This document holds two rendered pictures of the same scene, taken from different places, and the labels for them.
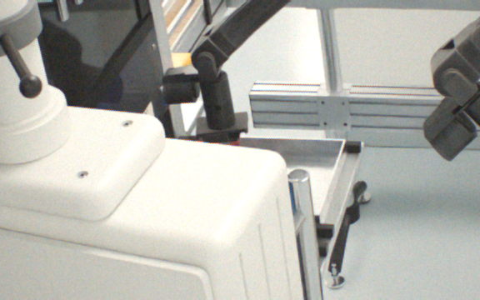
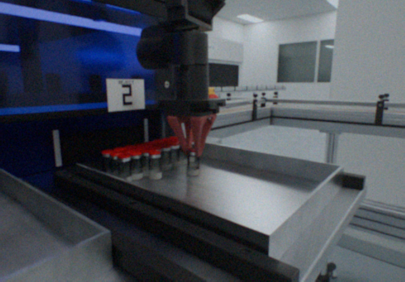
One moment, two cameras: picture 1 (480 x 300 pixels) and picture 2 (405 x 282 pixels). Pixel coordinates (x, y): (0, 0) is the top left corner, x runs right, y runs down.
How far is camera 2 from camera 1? 1.81 m
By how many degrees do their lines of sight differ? 27
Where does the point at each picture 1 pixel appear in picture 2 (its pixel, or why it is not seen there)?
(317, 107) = not seen: hidden behind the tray
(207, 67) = not seen: outside the picture
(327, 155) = (313, 181)
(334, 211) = (307, 246)
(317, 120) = not seen: hidden behind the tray
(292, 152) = (272, 172)
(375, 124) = (353, 222)
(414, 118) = (387, 226)
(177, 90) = (149, 43)
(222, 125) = (185, 93)
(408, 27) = (380, 181)
